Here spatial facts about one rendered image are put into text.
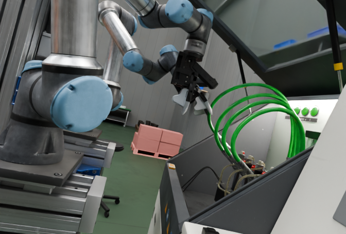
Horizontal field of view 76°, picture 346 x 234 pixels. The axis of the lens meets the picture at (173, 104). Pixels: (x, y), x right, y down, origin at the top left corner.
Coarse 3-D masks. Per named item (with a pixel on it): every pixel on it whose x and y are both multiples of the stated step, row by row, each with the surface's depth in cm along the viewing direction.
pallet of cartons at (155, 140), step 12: (144, 132) 522; (156, 132) 529; (168, 132) 537; (132, 144) 564; (144, 144) 523; (156, 144) 530; (168, 144) 540; (180, 144) 545; (156, 156) 532; (168, 156) 573
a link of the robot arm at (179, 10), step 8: (176, 0) 66; (184, 0) 65; (168, 8) 67; (176, 8) 65; (184, 8) 65; (192, 8) 67; (160, 16) 72; (168, 16) 67; (176, 16) 65; (184, 16) 66; (192, 16) 68; (200, 16) 71; (168, 24) 72; (176, 24) 70; (184, 24) 69; (192, 24) 70; (200, 24) 72; (192, 32) 74
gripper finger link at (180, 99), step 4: (184, 88) 75; (184, 92) 75; (176, 96) 75; (180, 96) 75; (184, 96) 75; (176, 100) 75; (180, 100) 75; (184, 100) 75; (180, 104) 75; (184, 104) 75; (188, 104) 75; (184, 108) 75; (184, 112) 77
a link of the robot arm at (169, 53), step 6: (162, 48) 96; (168, 48) 95; (174, 48) 96; (162, 54) 97; (168, 54) 95; (174, 54) 95; (162, 60) 96; (168, 60) 95; (174, 60) 94; (168, 66) 95; (174, 66) 93
